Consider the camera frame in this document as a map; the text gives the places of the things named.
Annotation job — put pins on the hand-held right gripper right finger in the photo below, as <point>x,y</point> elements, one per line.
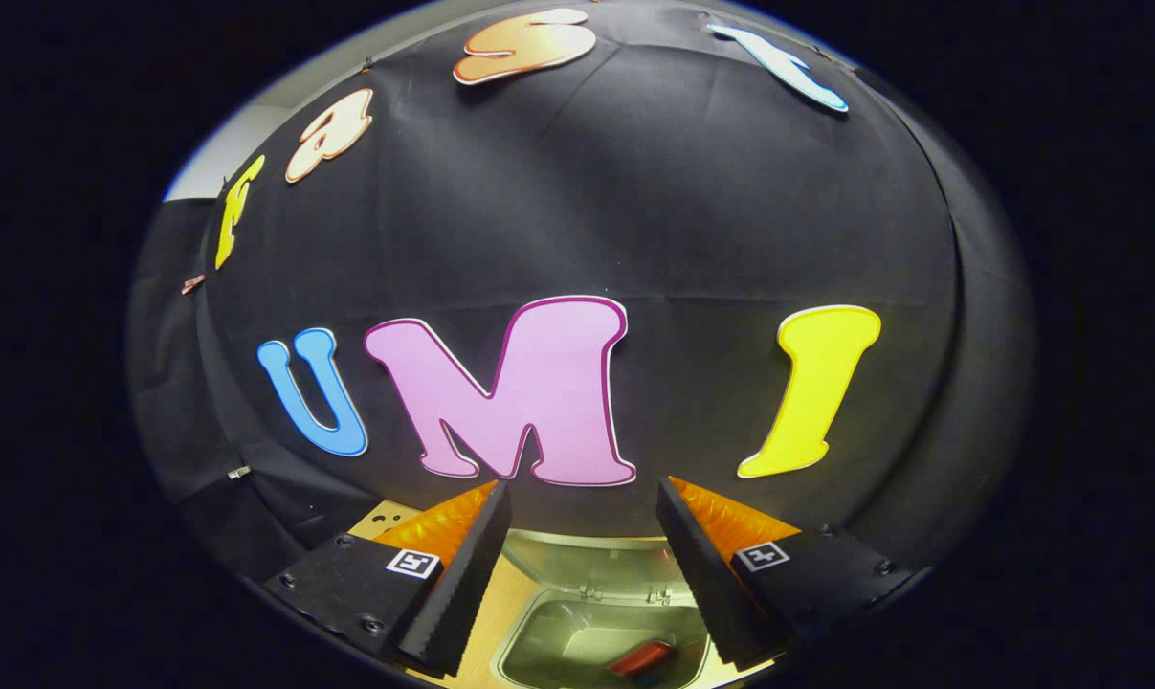
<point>701,574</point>

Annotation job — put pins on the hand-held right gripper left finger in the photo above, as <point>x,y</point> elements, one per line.
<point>472,584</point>

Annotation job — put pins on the red pop can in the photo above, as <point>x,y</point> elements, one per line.
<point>642,657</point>

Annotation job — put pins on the light green garbage bin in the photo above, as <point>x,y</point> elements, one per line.
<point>577,632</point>

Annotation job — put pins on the wooden desktop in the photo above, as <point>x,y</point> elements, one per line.
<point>486,612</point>

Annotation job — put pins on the copper cloth clip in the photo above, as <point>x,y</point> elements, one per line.
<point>192,283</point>

